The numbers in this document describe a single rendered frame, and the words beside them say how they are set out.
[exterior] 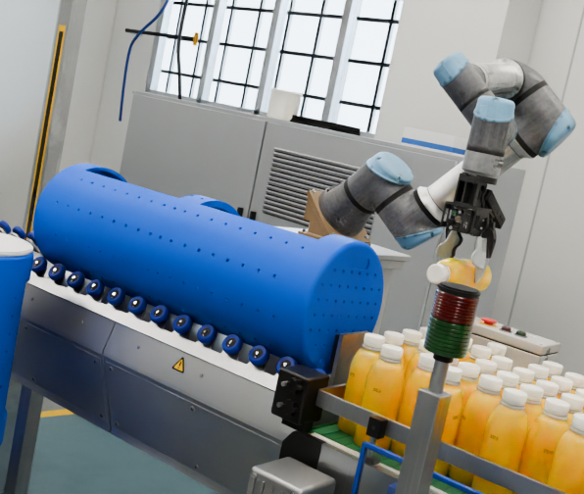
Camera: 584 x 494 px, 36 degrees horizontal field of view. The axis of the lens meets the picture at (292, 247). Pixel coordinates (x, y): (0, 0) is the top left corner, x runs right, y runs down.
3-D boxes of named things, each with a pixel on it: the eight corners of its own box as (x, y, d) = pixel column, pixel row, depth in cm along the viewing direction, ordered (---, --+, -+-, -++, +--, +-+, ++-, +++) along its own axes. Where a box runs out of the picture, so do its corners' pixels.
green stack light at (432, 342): (436, 344, 137) (443, 313, 137) (473, 357, 133) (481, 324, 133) (414, 347, 132) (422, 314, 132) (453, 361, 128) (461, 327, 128)
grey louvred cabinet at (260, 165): (161, 342, 549) (206, 104, 530) (450, 490, 403) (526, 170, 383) (84, 345, 510) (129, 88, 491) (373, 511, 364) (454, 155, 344)
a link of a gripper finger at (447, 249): (420, 266, 184) (442, 226, 181) (435, 266, 188) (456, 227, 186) (432, 273, 182) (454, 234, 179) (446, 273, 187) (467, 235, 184)
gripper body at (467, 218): (437, 229, 180) (451, 169, 178) (457, 230, 186) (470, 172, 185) (471, 238, 175) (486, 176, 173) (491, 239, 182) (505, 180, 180)
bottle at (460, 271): (497, 284, 187) (460, 283, 174) (469, 297, 191) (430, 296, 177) (485, 254, 189) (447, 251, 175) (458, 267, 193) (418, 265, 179)
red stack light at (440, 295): (443, 312, 137) (449, 286, 136) (481, 324, 133) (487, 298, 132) (422, 314, 131) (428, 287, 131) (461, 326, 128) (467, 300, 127)
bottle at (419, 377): (386, 445, 167) (407, 356, 165) (421, 450, 168) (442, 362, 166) (394, 459, 161) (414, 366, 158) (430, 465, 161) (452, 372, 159)
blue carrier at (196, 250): (106, 271, 251) (129, 172, 249) (365, 373, 199) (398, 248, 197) (21, 265, 228) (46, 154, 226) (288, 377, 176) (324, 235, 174)
